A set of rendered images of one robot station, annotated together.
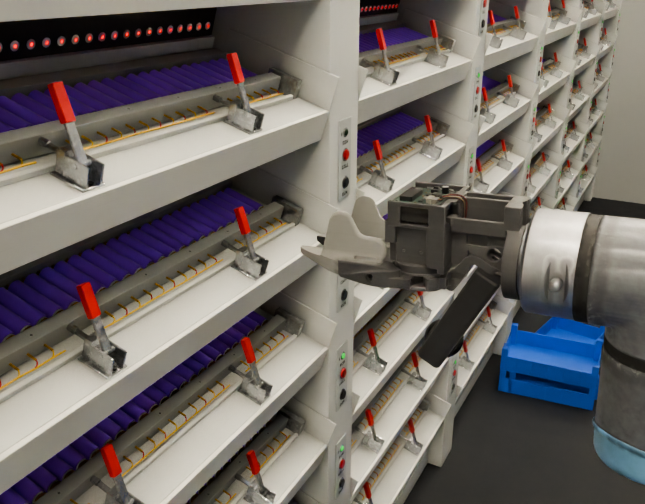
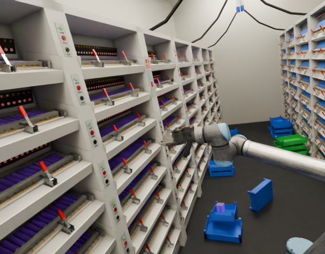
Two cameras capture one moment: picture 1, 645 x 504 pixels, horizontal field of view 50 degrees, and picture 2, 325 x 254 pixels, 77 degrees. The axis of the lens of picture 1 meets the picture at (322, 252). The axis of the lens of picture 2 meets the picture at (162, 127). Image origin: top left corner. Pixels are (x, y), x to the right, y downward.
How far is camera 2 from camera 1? 47 cm
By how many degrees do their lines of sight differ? 9
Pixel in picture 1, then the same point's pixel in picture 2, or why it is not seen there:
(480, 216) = (186, 130)
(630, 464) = (219, 164)
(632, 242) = (209, 128)
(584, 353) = not seen: hidden behind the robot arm
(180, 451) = (143, 190)
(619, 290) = (209, 135)
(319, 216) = (158, 140)
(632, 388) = (216, 150)
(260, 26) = (139, 106)
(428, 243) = (179, 136)
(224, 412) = (149, 182)
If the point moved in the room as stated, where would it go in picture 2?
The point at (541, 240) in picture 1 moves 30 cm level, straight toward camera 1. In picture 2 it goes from (196, 131) to (192, 155)
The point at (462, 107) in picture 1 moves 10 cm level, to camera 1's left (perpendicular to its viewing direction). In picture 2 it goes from (183, 112) to (173, 114)
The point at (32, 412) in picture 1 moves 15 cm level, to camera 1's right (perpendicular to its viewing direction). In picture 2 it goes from (120, 181) to (148, 174)
